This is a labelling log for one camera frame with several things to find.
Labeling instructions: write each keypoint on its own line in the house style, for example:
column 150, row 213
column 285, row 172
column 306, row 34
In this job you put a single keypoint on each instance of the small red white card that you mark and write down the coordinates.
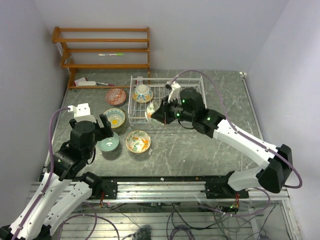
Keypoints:
column 139, row 80

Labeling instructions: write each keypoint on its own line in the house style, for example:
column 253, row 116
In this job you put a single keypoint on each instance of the green white pen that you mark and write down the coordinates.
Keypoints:
column 110, row 54

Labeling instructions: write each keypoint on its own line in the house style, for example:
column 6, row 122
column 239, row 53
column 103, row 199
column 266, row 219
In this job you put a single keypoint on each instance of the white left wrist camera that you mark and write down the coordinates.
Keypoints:
column 81, row 112

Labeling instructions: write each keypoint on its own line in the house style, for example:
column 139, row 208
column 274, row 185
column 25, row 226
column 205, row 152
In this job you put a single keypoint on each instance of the plain light teal bowl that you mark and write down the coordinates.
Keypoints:
column 109, row 144

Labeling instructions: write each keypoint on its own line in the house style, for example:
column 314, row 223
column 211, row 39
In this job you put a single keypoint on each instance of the white red box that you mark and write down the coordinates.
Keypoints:
column 83, row 82

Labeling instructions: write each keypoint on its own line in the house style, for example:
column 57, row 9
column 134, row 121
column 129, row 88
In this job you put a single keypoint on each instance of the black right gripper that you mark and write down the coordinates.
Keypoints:
column 161, row 114

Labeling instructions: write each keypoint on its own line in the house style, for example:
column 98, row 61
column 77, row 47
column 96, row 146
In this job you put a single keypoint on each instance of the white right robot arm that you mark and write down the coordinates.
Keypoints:
column 274, row 162

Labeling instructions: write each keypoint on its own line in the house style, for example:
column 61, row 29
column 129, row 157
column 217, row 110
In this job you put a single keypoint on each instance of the red patterned bowl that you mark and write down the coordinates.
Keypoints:
column 116, row 97

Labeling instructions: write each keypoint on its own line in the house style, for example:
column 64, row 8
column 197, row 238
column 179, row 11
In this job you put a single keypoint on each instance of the blue yellow patterned bowl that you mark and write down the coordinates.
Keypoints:
column 115, row 116

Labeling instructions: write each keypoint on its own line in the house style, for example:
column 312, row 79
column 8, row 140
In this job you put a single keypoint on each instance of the pink white pen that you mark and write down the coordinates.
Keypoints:
column 105, row 84

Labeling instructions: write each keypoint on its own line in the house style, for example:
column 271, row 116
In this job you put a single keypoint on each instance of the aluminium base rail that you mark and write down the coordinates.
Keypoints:
column 181, row 192

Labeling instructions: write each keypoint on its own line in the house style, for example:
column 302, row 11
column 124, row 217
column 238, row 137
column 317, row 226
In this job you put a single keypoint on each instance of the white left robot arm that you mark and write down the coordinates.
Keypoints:
column 44, row 213

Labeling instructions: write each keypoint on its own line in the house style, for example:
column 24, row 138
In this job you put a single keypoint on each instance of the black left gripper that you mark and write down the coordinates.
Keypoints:
column 103, row 132

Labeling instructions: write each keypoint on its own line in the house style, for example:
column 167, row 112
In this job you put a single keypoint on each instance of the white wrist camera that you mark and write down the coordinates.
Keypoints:
column 81, row 112
column 175, row 90

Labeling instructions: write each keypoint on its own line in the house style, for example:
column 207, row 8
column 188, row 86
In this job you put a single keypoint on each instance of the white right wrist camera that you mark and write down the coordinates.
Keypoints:
column 175, row 90

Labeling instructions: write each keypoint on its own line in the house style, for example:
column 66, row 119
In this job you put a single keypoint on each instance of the wooden shelf rack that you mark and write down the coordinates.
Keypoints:
column 102, row 49

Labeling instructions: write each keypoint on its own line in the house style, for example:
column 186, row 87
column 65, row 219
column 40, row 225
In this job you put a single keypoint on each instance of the orange floral bowl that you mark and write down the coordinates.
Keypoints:
column 142, row 94
column 150, row 109
column 138, row 141

